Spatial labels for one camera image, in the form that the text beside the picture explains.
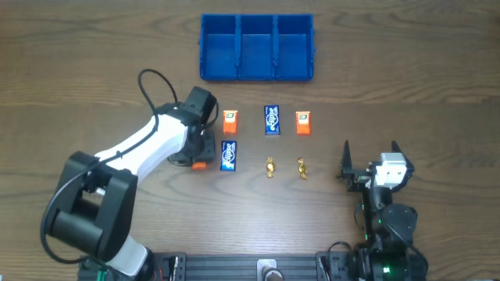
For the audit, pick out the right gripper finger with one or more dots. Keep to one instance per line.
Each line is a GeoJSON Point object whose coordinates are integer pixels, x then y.
{"type": "Point", "coordinates": [395, 147]}
{"type": "Point", "coordinates": [345, 164]}

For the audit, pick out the gold candy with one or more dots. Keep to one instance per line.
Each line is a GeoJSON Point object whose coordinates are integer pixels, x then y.
{"type": "Point", "coordinates": [302, 168]}
{"type": "Point", "coordinates": [270, 167]}

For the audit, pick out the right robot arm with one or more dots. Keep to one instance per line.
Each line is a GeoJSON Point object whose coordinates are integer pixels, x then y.
{"type": "Point", "coordinates": [398, 218]}

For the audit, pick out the blue tray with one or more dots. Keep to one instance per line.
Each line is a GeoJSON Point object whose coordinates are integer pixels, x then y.
{"type": "Point", "coordinates": [256, 54]}

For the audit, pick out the blue candy pack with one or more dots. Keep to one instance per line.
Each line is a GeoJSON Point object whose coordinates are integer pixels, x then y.
{"type": "Point", "coordinates": [272, 119]}
{"type": "Point", "coordinates": [228, 156]}

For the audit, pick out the orange candy box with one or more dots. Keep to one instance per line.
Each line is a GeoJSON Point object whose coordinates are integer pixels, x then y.
{"type": "Point", "coordinates": [303, 125]}
{"type": "Point", "coordinates": [230, 124]}
{"type": "Point", "coordinates": [199, 166]}

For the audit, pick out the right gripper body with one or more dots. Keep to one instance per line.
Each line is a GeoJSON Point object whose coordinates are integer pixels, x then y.
{"type": "Point", "coordinates": [358, 180]}

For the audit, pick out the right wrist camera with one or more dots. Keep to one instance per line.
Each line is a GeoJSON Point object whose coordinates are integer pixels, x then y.
{"type": "Point", "coordinates": [390, 168]}

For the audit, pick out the mounting rail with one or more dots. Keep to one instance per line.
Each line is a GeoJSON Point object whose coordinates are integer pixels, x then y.
{"type": "Point", "coordinates": [226, 267]}

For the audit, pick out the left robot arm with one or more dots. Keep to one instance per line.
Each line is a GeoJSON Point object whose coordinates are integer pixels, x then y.
{"type": "Point", "coordinates": [164, 136]}

